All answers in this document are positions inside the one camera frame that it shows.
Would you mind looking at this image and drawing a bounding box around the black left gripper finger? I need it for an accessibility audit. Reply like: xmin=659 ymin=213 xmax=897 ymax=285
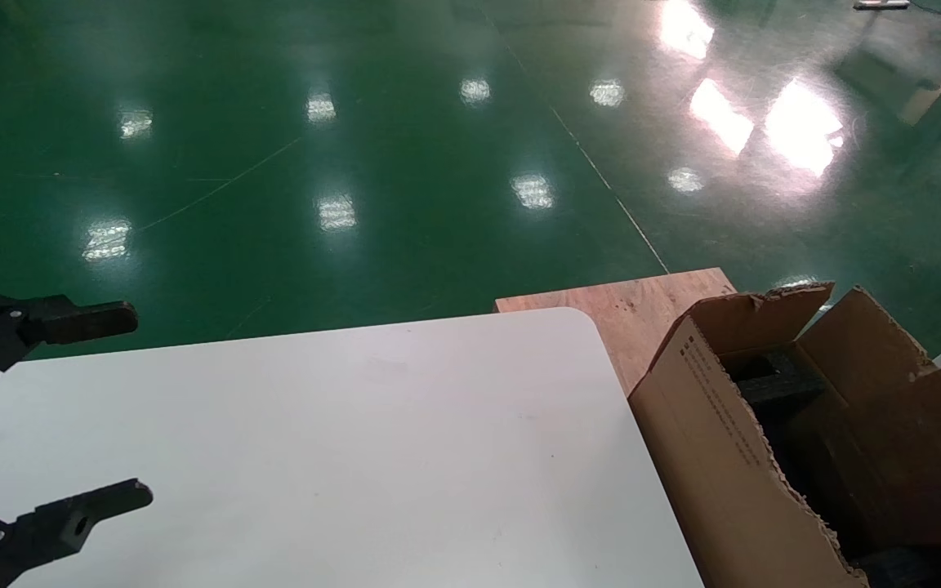
xmin=0 ymin=291 xmax=139 ymax=408
xmin=0 ymin=479 xmax=154 ymax=588

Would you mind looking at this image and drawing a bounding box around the black foam insert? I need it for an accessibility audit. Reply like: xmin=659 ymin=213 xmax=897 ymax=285
xmin=734 ymin=350 xmax=829 ymax=411

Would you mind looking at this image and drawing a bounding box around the wooden pallet board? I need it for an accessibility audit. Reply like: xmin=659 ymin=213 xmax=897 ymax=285
xmin=493 ymin=267 xmax=737 ymax=397

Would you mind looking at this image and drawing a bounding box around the big open cardboard box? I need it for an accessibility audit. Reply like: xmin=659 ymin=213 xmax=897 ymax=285
xmin=628 ymin=282 xmax=941 ymax=588

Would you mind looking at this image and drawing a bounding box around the small brown cardboard box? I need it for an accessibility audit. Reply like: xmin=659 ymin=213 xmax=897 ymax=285
xmin=842 ymin=355 xmax=941 ymax=550

